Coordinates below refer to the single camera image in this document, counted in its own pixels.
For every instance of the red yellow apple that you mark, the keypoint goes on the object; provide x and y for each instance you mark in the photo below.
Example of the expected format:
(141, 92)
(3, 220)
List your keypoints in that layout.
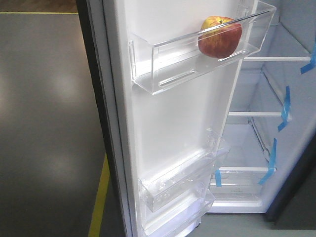
(222, 42)

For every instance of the open white fridge door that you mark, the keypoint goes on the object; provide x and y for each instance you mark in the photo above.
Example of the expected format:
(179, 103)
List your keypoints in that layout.
(145, 133)

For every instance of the clear fridge crisper drawer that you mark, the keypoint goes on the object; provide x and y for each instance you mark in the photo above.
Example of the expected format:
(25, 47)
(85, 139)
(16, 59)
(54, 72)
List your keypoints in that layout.
(239, 180)

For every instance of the white fridge interior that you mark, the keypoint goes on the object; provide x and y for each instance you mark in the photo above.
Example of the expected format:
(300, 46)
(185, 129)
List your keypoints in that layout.
(255, 111)

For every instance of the clear upper door bin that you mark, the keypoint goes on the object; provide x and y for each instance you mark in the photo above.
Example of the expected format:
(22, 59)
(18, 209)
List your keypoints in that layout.
(164, 35)

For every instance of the clear door bin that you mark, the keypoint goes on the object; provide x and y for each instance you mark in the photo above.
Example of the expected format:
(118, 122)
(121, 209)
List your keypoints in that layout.
(191, 174)
(164, 35)
(180, 216)

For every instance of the clear middle door bin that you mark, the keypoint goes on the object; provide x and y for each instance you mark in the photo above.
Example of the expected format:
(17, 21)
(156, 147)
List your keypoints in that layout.
(191, 174)

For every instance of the blue tape strip left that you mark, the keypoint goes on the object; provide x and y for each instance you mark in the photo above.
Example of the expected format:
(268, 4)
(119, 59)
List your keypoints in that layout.
(218, 181)

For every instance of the blue tape strip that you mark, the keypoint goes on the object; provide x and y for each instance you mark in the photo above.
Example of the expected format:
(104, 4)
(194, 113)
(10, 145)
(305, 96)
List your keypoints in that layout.
(271, 165)
(218, 181)
(312, 63)
(285, 113)

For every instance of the clear lower door bin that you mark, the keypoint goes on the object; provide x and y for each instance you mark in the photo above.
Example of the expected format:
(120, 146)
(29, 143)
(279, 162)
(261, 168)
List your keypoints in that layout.
(180, 216)

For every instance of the blue tape strip lower right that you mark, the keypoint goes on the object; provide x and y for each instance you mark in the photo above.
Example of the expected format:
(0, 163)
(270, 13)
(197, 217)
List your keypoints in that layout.
(271, 165)

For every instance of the blue tape strip middle right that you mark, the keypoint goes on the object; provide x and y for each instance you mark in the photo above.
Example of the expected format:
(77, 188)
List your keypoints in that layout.
(285, 113)

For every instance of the blue tape strip upper right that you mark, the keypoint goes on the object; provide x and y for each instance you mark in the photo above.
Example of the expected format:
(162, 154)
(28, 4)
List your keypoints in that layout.
(312, 63)

